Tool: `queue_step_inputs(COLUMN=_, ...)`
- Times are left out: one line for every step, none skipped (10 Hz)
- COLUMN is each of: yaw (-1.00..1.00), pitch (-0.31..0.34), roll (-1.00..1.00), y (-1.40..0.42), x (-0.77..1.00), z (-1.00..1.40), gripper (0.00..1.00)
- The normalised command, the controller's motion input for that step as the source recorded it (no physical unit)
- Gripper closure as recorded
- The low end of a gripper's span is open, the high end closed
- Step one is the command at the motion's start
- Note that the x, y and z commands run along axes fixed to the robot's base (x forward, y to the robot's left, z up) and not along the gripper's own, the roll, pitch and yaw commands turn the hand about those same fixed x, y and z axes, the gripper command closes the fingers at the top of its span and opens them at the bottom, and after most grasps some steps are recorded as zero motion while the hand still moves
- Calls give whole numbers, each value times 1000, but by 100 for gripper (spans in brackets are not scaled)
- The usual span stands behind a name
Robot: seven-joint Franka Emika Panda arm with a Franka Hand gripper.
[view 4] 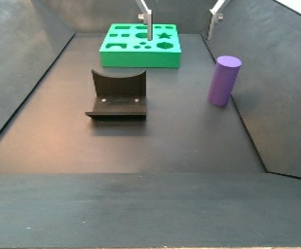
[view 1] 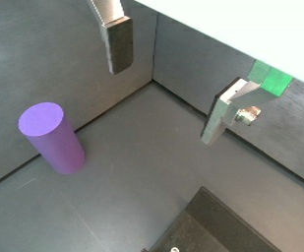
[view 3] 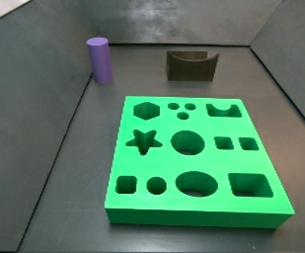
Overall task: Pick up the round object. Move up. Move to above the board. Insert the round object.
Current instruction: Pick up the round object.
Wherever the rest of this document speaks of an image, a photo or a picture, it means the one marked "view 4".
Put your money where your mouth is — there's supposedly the black curved holder stand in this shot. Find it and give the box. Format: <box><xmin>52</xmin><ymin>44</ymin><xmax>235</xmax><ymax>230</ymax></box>
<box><xmin>85</xmin><ymin>71</ymin><xmax>148</xmax><ymax>119</ymax></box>

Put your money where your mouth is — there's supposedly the green shape sorter board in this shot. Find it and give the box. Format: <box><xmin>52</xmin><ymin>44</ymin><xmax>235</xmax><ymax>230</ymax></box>
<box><xmin>100</xmin><ymin>23</ymin><xmax>181</xmax><ymax>68</ymax></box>

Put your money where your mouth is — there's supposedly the purple cylinder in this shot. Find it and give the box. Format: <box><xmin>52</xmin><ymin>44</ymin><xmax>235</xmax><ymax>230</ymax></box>
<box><xmin>208</xmin><ymin>55</ymin><xmax>243</xmax><ymax>106</ymax></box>

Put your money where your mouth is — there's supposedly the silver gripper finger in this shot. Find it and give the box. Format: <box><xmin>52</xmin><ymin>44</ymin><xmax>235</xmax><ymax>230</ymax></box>
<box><xmin>136</xmin><ymin>0</ymin><xmax>153</xmax><ymax>41</ymax></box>
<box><xmin>208</xmin><ymin>0</ymin><xmax>227</xmax><ymax>39</ymax></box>

